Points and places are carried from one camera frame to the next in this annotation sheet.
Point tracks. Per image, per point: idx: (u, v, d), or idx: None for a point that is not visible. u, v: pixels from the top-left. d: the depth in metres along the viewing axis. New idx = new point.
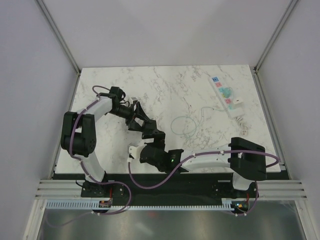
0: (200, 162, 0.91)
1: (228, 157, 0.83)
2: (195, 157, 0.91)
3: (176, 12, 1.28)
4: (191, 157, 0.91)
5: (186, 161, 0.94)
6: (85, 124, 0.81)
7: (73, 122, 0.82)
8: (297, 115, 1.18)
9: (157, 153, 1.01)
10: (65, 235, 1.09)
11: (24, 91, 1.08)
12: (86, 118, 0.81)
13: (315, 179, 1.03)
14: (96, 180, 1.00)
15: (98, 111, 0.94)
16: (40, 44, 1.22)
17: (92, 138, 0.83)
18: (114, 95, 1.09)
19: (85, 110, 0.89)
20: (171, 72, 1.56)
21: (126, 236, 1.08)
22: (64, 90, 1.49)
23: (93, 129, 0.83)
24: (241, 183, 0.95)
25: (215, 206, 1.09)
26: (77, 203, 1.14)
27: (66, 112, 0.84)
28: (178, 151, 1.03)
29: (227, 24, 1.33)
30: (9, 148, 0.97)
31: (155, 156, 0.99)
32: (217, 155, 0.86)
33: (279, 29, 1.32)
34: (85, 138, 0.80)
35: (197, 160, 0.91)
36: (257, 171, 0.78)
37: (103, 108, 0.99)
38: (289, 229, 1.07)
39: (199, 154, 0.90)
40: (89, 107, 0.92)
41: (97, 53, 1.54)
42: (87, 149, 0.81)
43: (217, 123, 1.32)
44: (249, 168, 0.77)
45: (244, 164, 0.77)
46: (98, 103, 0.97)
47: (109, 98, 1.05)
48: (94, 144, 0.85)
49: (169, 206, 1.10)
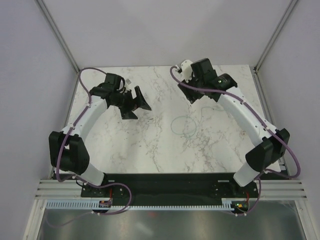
0: (239, 110, 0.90)
1: (265, 136, 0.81)
2: (241, 103, 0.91)
3: (176, 12, 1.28)
4: (239, 100, 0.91)
5: (232, 98, 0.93)
6: (72, 149, 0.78)
7: (60, 143, 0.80)
8: (297, 115, 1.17)
9: (207, 66, 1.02)
10: (65, 235, 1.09)
11: (24, 91, 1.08)
12: (74, 141, 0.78)
13: (315, 178, 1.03)
14: (96, 185, 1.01)
15: (88, 122, 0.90)
16: (40, 44, 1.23)
17: (83, 157, 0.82)
18: (109, 91, 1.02)
19: (71, 128, 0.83)
20: (171, 72, 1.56)
21: (126, 236, 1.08)
22: (65, 91, 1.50)
23: (82, 149, 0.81)
24: (241, 178, 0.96)
25: (215, 206, 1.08)
26: (77, 203, 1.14)
27: (52, 132, 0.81)
28: (230, 82, 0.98)
29: (227, 23, 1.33)
30: (9, 147, 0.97)
31: (203, 66, 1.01)
32: (259, 125, 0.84)
33: (279, 28, 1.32)
34: (74, 160, 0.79)
35: (238, 106, 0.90)
36: (265, 163, 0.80)
37: (94, 114, 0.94)
38: (288, 229, 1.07)
39: (247, 106, 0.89)
40: (76, 123, 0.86)
41: (96, 53, 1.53)
42: (79, 169, 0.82)
43: (217, 123, 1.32)
44: (267, 158, 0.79)
45: (269, 153, 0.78)
46: (86, 114, 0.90)
47: (101, 100, 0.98)
48: (85, 161, 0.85)
49: (168, 206, 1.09)
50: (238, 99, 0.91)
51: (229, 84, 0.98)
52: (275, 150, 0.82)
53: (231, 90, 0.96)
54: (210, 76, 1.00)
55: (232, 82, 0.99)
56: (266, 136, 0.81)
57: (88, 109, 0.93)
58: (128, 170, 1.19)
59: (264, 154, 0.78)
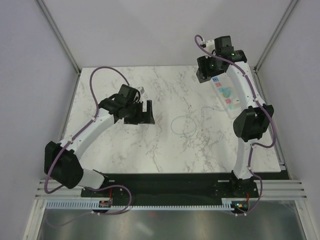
0: (238, 80, 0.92)
1: (251, 105, 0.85)
2: (243, 75, 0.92)
3: (176, 12, 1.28)
4: (242, 72, 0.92)
5: (237, 70, 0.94)
6: (65, 167, 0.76)
7: (55, 154, 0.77)
8: (297, 114, 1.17)
9: (226, 41, 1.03)
10: (65, 236, 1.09)
11: (23, 91, 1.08)
12: (68, 157, 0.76)
13: (315, 178, 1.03)
14: (93, 188, 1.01)
15: (88, 138, 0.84)
16: (40, 44, 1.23)
17: (75, 172, 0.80)
18: (119, 107, 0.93)
19: (69, 142, 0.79)
20: (171, 72, 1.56)
21: (126, 236, 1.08)
22: (65, 91, 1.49)
23: (75, 166, 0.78)
24: (237, 165, 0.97)
25: (215, 206, 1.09)
26: (77, 203, 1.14)
27: (49, 142, 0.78)
28: (241, 57, 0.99)
29: (227, 23, 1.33)
30: (9, 148, 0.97)
31: (223, 41, 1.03)
32: (251, 96, 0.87)
33: (279, 28, 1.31)
34: (66, 176, 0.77)
35: (240, 77, 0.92)
36: (245, 129, 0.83)
37: (97, 131, 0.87)
38: (288, 229, 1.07)
39: (247, 78, 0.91)
40: (75, 137, 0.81)
41: (96, 53, 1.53)
42: (69, 183, 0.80)
43: (217, 123, 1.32)
44: (248, 124, 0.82)
45: (251, 120, 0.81)
46: (88, 129, 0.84)
47: (109, 115, 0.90)
48: (78, 175, 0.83)
49: (169, 206, 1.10)
50: (241, 71, 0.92)
51: (241, 59, 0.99)
52: (258, 122, 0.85)
53: (240, 64, 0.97)
54: (227, 50, 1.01)
55: (244, 58, 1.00)
56: (251, 105, 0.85)
57: (92, 124, 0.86)
58: (128, 170, 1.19)
59: (245, 119, 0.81)
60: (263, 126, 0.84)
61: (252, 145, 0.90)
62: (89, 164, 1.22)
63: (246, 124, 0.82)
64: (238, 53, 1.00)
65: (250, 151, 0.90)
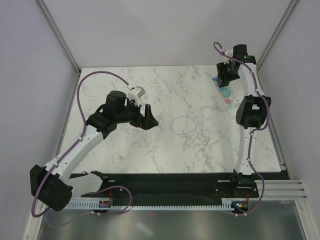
0: (245, 76, 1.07)
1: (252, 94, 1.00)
2: (251, 72, 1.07)
3: (176, 12, 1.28)
4: (250, 70, 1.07)
5: (245, 69, 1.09)
6: (50, 191, 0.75)
7: (40, 179, 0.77)
8: (297, 114, 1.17)
9: (243, 48, 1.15)
10: (65, 236, 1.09)
11: (24, 91, 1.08)
12: (53, 183, 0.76)
13: (314, 178, 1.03)
14: (93, 191, 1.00)
15: (74, 160, 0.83)
16: (40, 45, 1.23)
17: (62, 196, 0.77)
18: (108, 122, 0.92)
19: (53, 166, 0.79)
20: (171, 72, 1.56)
21: (126, 236, 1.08)
22: (64, 91, 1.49)
23: (60, 190, 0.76)
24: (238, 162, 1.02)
25: (215, 206, 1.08)
26: (77, 203, 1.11)
27: (34, 166, 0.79)
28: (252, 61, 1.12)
29: (227, 23, 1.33)
30: (8, 148, 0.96)
31: (239, 47, 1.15)
32: (253, 88, 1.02)
33: (279, 28, 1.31)
34: (51, 199, 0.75)
35: (247, 74, 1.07)
36: (244, 114, 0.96)
37: (84, 150, 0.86)
38: (288, 229, 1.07)
39: (253, 74, 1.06)
40: (61, 160, 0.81)
41: (96, 53, 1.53)
42: (56, 206, 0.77)
43: (217, 123, 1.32)
44: (247, 110, 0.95)
45: (249, 106, 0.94)
46: (75, 148, 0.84)
47: (97, 132, 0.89)
48: (65, 200, 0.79)
49: (168, 206, 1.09)
50: (248, 69, 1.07)
51: (250, 61, 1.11)
52: (257, 113, 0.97)
53: (249, 64, 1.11)
54: (241, 55, 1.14)
55: (253, 60, 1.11)
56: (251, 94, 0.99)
57: (78, 144, 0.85)
58: (128, 170, 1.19)
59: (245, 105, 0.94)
60: (262, 116, 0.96)
61: (251, 133, 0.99)
62: (89, 164, 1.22)
63: (245, 110, 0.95)
64: (249, 57, 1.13)
65: (249, 140, 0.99)
